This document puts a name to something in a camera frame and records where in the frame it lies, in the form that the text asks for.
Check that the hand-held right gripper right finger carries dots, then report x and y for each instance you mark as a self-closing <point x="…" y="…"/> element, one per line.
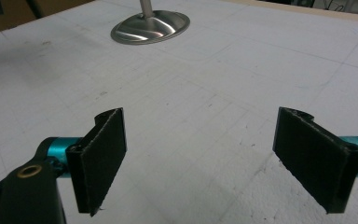
<point x="313" y="155"/>

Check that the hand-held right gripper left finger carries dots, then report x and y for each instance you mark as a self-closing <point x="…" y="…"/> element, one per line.
<point x="101" y="155"/>

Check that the silver metal hook stand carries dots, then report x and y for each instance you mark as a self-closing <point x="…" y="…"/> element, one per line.
<point x="149" y="29"/>

